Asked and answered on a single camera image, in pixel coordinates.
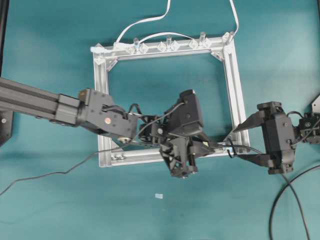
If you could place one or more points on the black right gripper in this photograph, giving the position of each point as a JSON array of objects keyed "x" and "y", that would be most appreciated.
[{"x": 266, "y": 110}]

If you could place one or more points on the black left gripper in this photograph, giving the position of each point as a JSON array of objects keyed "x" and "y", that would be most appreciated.
[{"x": 180, "y": 154}]

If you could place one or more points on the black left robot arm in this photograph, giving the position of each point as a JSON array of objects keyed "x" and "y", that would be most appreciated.
[{"x": 93, "y": 110}]

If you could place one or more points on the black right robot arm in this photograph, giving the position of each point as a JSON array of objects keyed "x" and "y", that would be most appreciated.
[{"x": 307, "y": 131}]

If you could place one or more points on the blue tape on frame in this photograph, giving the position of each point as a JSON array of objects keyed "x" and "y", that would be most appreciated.
[{"x": 228, "y": 148}]

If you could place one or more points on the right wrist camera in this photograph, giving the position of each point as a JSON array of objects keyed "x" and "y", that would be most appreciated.
[{"x": 278, "y": 135}]

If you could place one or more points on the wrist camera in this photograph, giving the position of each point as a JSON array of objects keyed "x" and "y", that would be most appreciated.
[
  {"x": 278, "y": 135},
  {"x": 187, "y": 119}
]

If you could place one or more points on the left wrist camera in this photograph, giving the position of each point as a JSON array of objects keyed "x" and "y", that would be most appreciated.
[{"x": 187, "y": 119}]

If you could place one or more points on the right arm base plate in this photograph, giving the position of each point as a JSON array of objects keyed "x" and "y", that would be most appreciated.
[{"x": 315, "y": 107}]

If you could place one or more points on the aluminium extrusion frame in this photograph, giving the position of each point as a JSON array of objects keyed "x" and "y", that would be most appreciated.
[{"x": 106, "y": 57}]

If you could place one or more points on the corner clear standoff post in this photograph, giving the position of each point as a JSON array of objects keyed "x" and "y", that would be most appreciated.
[{"x": 229, "y": 36}]

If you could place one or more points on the right clear standoff post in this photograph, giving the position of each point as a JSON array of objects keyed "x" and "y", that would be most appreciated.
[{"x": 202, "y": 38}]

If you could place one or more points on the middle clear standoff post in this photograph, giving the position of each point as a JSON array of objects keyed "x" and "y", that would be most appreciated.
[{"x": 168, "y": 42}]

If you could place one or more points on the left clear standoff post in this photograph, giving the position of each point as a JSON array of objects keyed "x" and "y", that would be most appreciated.
[{"x": 136, "y": 44}]

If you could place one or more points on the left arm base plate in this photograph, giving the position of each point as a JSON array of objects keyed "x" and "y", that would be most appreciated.
[{"x": 6, "y": 125}]

